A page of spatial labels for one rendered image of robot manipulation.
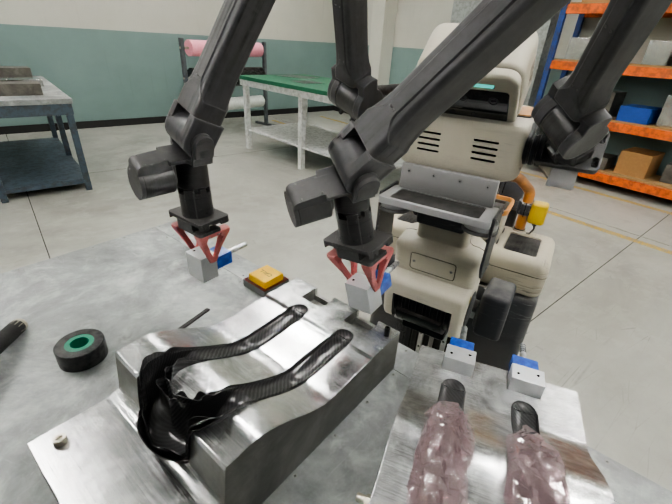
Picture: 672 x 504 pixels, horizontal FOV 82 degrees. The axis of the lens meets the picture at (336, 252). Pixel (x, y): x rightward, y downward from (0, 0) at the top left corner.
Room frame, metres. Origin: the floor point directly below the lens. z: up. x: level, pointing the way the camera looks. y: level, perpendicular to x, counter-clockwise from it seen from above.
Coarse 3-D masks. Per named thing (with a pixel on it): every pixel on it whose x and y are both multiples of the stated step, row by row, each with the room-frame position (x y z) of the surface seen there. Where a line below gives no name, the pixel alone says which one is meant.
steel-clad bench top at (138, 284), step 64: (64, 256) 0.88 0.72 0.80; (128, 256) 0.90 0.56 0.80; (0, 320) 0.61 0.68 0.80; (64, 320) 0.63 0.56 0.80; (128, 320) 0.64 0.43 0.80; (0, 384) 0.45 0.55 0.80; (64, 384) 0.46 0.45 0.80; (384, 384) 0.51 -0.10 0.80; (0, 448) 0.34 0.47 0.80; (320, 448) 0.37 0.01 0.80; (384, 448) 0.38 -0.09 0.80
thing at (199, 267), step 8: (200, 248) 0.68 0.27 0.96; (224, 248) 0.71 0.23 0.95; (232, 248) 0.72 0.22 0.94; (240, 248) 0.74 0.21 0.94; (192, 256) 0.65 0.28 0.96; (200, 256) 0.65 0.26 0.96; (224, 256) 0.68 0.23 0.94; (192, 264) 0.65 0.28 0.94; (200, 264) 0.64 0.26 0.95; (208, 264) 0.65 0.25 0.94; (216, 264) 0.66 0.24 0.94; (224, 264) 0.68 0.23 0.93; (192, 272) 0.66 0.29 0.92; (200, 272) 0.64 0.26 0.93; (208, 272) 0.65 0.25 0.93; (216, 272) 0.66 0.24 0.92; (200, 280) 0.64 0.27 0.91; (208, 280) 0.64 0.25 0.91
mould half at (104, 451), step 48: (288, 288) 0.66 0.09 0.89; (144, 336) 0.45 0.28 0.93; (192, 336) 0.48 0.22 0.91; (240, 336) 0.52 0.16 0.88; (288, 336) 0.52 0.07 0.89; (384, 336) 0.53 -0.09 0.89; (192, 384) 0.36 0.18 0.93; (336, 384) 0.42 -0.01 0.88; (48, 432) 0.33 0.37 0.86; (96, 432) 0.33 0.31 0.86; (240, 432) 0.29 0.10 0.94; (288, 432) 0.33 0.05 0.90; (48, 480) 0.27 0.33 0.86; (96, 480) 0.27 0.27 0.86; (144, 480) 0.27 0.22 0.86; (192, 480) 0.28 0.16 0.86; (240, 480) 0.27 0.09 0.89
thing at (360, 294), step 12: (396, 264) 0.65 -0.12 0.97; (360, 276) 0.59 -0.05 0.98; (384, 276) 0.60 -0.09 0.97; (348, 288) 0.57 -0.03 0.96; (360, 288) 0.55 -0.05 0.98; (384, 288) 0.59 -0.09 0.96; (348, 300) 0.57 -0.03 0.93; (360, 300) 0.55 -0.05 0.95; (372, 300) 0.55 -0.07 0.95; (372, 312) 0.55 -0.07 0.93
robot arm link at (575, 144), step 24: (624, 0) 0.55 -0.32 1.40; (648, 0) 0.53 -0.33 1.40; (600, 24) 0.59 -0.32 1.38; (624, 24) 0.55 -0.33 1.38; (648, 24) 0.56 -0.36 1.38; (600, 48) 0.59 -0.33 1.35; (624, 48) 0.57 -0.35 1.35; (576, 72) 0.64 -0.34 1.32; (600, 72) 0.60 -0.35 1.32; (552, 96) 0.71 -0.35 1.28; (576, 96) 0.64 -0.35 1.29; (600, 96) 0.64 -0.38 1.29; (576, 120) 0.65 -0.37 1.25; (600, 120) 0.64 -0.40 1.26; (576, 144) 0.66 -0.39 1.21
